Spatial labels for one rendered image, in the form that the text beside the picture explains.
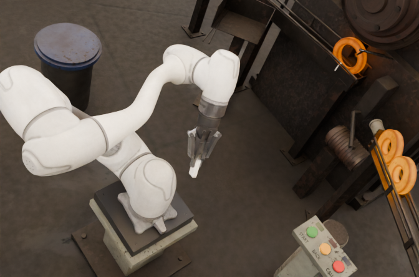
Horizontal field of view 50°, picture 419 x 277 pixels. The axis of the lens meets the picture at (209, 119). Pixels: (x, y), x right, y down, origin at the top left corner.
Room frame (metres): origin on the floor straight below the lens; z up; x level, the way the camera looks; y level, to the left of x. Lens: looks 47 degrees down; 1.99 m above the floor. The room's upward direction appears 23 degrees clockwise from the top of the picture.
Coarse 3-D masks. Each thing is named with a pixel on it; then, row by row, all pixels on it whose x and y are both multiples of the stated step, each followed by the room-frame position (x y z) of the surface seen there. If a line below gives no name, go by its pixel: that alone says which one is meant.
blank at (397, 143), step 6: (384, 132) 1.56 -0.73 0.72; (390, 132) 1.53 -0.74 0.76; (396, 132) 1.51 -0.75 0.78; (378, 138) 1.56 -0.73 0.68; (384, 138) 1.53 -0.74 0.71; (390, 138) 1.50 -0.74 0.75; (396, 138) 1.48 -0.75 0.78; (402, 138) 1.49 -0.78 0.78; (384, 144) 1.52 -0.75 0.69; (396, 144) 1.46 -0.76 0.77; (402, 144) 1.46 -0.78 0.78; (384, 150) 1.50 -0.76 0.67; (390, 150) 1.46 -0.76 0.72; (396, 150) 1.44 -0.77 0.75; (402, 150) 1.45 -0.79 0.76; (384, 156) 1.46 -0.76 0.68; (390, 156) 1.43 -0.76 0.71; (396, 156) 1.43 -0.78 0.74
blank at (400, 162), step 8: (392, 160) 1.41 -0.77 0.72; (400, 160) 1.38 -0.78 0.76; (408, 160) 1.36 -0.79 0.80; (392, 168) 1.38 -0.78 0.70; (400, 168) 1.38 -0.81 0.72; (408, 168) 1.32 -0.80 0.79; (416, 168) 1.34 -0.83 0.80; (392, 176) 1.35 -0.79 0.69; (408, 176) 1.30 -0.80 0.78; (416, 176) 1.31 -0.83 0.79; (400, 184) 1.30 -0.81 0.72; (408, 184) 1.28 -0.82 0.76; (400, 192) 1.27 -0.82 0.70
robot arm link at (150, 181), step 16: (144, 160) 0.95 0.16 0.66; (160, 160) 0.97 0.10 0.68; (128, 176) 0.90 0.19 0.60; (144, 176) 0.89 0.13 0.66; (160, 176) 0.91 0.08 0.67; (128, 192) 0.88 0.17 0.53; (144, 192) 0.85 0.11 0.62; (160, 192) 0.87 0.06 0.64; (144, 208) 0.85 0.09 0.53; (160, 208) 0.87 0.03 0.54
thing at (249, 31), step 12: (228, 0) 2.15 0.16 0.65; (240, 0) 2.15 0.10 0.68; (252, 0) 2.14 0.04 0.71; (216, 12) 1.95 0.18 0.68; (228, 12) 2.13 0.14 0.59; (240, 12) 2.15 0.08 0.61; (252, 12) 2.14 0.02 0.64; (264, 12) 2.14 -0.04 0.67; (216, 24) 1.98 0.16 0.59; (228, 24) 2.02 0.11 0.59; (240, 24) 2.06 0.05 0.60; (252, 24) 2.09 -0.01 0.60; (264, 24) 2.13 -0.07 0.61; (240, 36) 1.95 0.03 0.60; (252, 36) 1.99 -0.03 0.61; (240, 48) 2.01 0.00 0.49
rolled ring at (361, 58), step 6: (342, 42) 1.98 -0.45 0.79; (348, 42) 1.97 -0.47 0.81; (354, 42) 1.95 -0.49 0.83; (360, 42) 1.95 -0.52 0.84; (336, 48) 1.99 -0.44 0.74; (342, 48) 2.00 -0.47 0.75; (354, 48) 1.94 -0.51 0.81; (360, 48) 1.92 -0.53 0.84; (336, 54) 1.98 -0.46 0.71; (360, 54) 1.91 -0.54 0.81; (366, 54) 1.92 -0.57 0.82; (360, 60) 1.90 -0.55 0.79; (366, 60) 1.91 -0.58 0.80; (354, 66) 1.90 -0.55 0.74; (360, 66) 1.89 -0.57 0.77; (354, 72) 1.89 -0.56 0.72
